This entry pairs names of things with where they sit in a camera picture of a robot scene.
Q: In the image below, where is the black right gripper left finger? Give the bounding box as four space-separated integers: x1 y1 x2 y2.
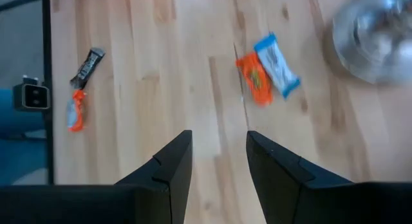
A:
114 129 193 224

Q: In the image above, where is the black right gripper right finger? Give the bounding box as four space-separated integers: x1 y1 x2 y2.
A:
246 130 353 224

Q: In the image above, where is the orange Reese's candy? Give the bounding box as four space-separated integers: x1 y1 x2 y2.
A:
236 51 274 107
66 89 88 133

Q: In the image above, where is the blue white candy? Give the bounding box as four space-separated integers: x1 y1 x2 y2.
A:
253 32 302 100

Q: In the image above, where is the brown Hershey's candy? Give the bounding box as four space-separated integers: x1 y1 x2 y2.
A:
70 47 106 90

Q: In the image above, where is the white shade silver table lamp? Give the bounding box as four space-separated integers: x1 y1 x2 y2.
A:
331 0 412 86

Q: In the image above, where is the black table-level camera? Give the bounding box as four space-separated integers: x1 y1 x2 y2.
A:
12 75 52 113

